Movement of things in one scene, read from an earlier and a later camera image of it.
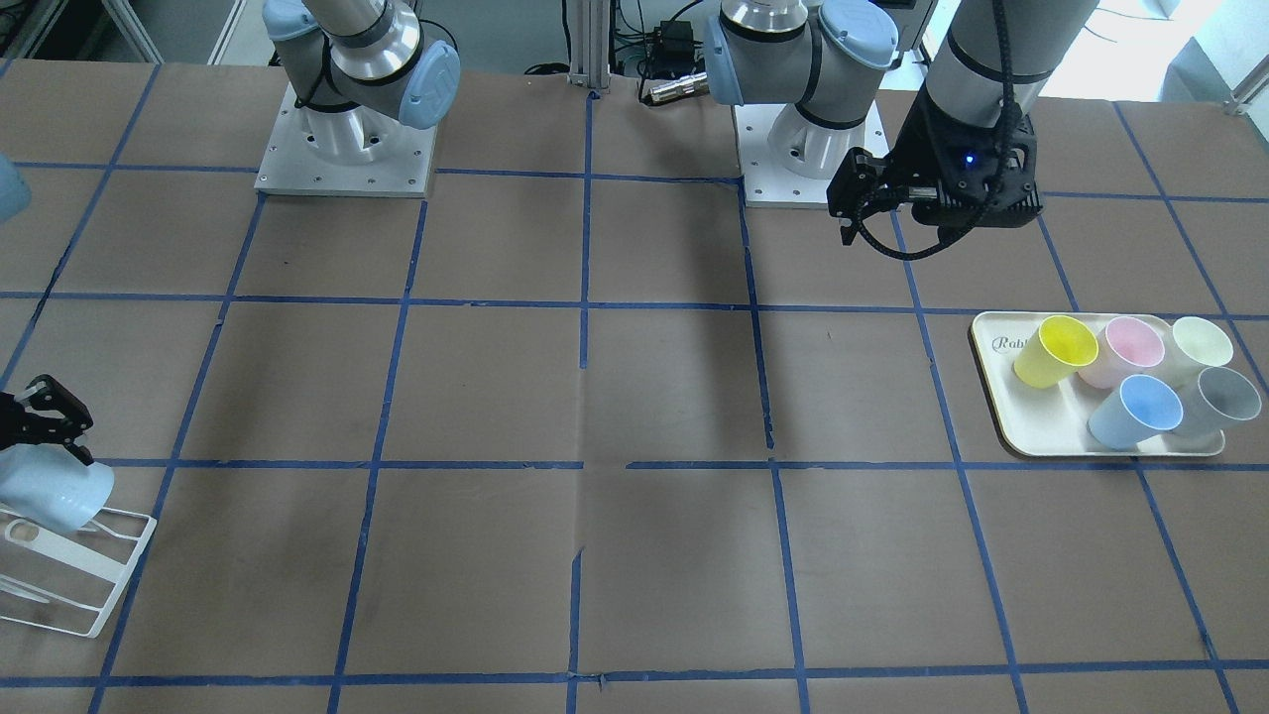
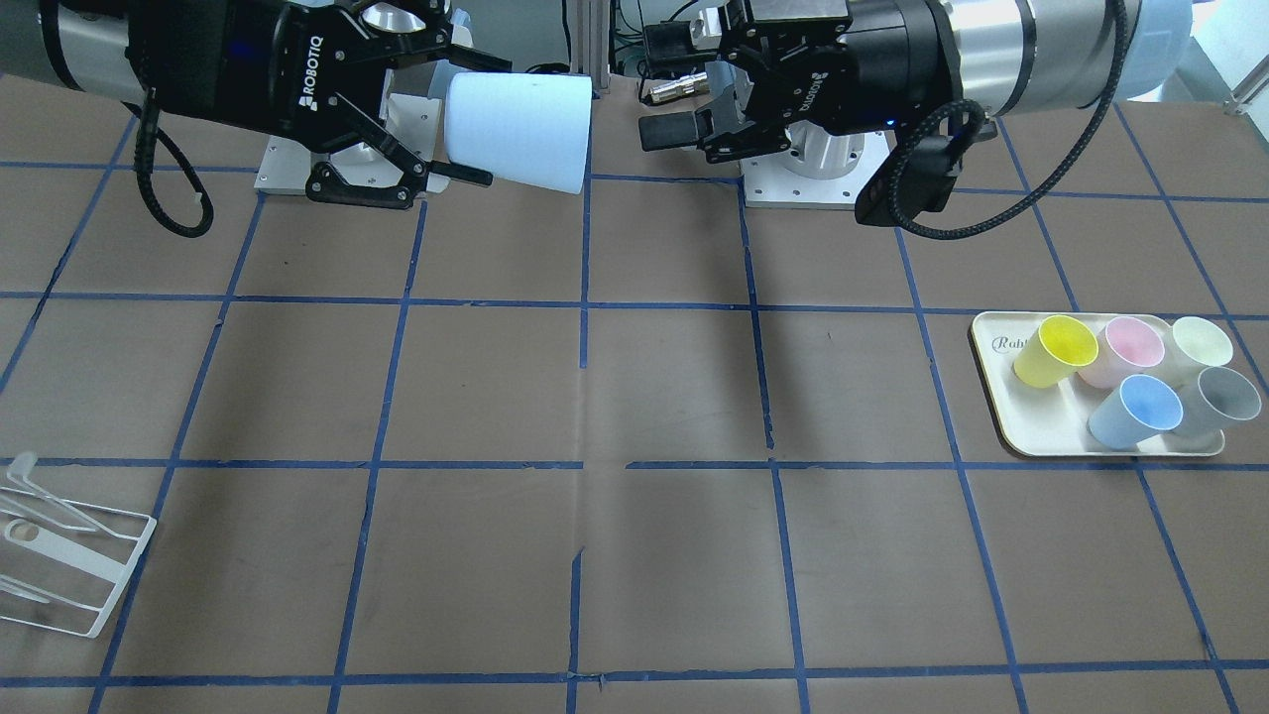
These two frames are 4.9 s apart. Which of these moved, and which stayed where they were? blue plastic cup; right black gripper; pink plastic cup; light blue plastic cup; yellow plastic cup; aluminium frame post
Moved: light blue plastic cup; right black gripper
Stayed: yellow plastic cup; pink plastic cup; aluminium frame post; blue plastic cup
